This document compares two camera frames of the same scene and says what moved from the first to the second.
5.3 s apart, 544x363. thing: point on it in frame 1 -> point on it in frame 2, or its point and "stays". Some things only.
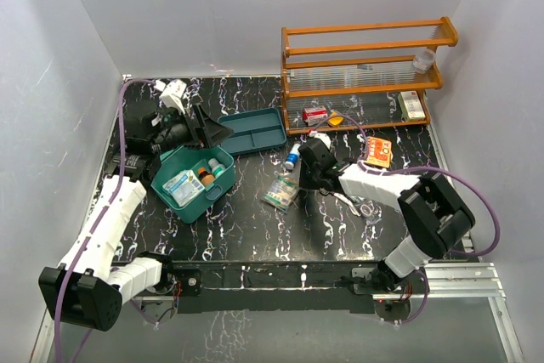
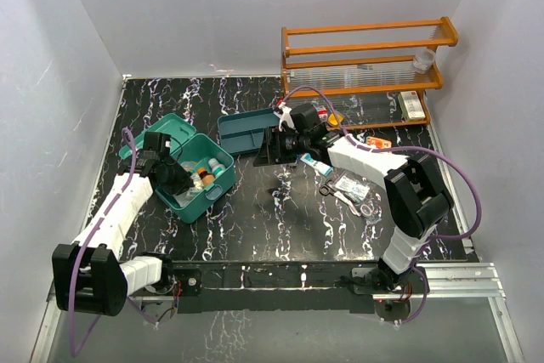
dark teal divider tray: [252, 131] stays
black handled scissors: [344, 199] stays
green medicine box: [189, 158] stays
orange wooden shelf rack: [361, 76] stays
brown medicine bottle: [206, 178] stays
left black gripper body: [174, 134] -> [176, 177]
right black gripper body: [308, 177] -> [292, 144]
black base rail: [268, 286] stays
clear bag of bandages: [281, 190] -> [184, 199]
